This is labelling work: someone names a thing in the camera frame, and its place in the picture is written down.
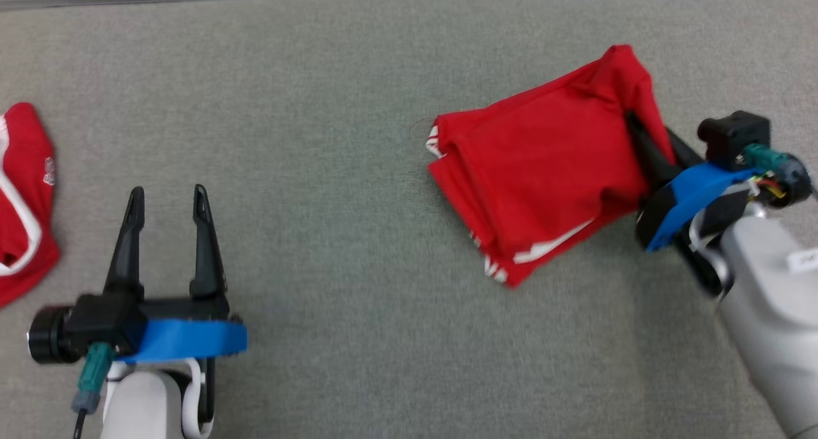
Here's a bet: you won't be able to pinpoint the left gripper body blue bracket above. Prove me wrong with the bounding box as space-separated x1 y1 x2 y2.
118 295 249 427

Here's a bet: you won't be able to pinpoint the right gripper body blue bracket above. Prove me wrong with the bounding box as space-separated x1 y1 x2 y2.
635 163 768 297

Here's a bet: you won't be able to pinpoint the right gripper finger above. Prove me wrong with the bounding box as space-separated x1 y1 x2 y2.
625 110 678 194
665 127 704 170

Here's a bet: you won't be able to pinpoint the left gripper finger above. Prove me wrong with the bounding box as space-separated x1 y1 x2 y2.
102 186 146 297
189 183 229 300

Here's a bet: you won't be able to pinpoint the red Bulls basketball jersey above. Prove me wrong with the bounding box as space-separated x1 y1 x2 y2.
425 44 678 289

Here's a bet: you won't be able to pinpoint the red shorts with white trim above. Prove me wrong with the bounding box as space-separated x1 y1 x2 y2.
0 102 60 309

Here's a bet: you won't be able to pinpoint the teal right camera connector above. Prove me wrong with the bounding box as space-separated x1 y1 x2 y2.
740 143 787 174

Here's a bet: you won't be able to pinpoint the teal camera connector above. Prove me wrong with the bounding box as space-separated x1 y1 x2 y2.
72 343 116 414
740 143 787 174

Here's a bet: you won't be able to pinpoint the teal left camera connector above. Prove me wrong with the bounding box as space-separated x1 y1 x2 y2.
72 343 116 414

